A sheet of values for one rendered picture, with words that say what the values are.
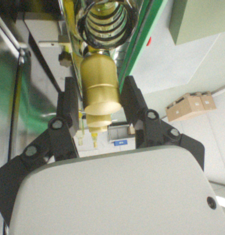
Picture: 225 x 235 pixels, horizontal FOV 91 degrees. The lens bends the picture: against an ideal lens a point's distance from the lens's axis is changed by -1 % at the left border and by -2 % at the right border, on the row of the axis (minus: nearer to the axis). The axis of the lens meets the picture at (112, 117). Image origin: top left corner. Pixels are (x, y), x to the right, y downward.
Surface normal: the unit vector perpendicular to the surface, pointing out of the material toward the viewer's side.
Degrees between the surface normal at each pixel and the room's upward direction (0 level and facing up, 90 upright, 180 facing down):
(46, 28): 0
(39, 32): 0
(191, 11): 1
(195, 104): 90
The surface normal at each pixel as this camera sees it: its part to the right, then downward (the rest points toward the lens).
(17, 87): 0.18, -0.29
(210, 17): 0.12, 0.95
